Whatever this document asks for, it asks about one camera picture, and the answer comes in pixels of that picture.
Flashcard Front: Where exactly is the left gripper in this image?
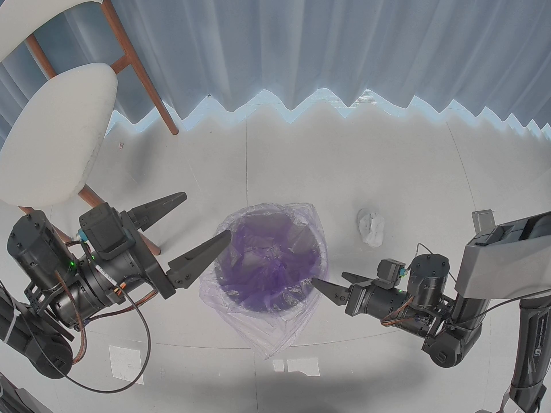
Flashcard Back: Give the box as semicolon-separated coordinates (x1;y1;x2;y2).
79;192;232;309

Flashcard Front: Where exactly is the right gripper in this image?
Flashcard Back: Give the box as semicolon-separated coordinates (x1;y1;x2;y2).
312;271;412;317

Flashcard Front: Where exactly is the white cushioned wooden chair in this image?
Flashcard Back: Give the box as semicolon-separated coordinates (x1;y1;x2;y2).
0;0;180;256

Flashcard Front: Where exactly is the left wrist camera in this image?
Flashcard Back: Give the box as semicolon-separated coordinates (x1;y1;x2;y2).
79;203;130;259

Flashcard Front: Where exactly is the purple plastic bag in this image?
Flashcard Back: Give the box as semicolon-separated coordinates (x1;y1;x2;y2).
198;202;329;359

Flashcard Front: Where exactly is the black cable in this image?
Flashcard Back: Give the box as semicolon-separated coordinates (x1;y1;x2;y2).
414;243;551;317
64;293;151;395

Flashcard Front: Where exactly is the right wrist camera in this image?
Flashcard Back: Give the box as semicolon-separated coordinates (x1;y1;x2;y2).
378;258;408;291

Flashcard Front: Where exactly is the white trash bin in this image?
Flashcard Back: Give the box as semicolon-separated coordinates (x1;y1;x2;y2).
214;205;328;314

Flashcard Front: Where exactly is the white paper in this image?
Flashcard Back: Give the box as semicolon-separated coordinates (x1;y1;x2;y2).
356;208;386;248

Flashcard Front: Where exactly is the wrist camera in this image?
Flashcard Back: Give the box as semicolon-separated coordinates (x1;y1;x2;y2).
378;258;408;291
79;203;130;259

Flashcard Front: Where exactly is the pale blue curtain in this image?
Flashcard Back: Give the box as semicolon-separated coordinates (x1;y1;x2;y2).
0;0;551;139

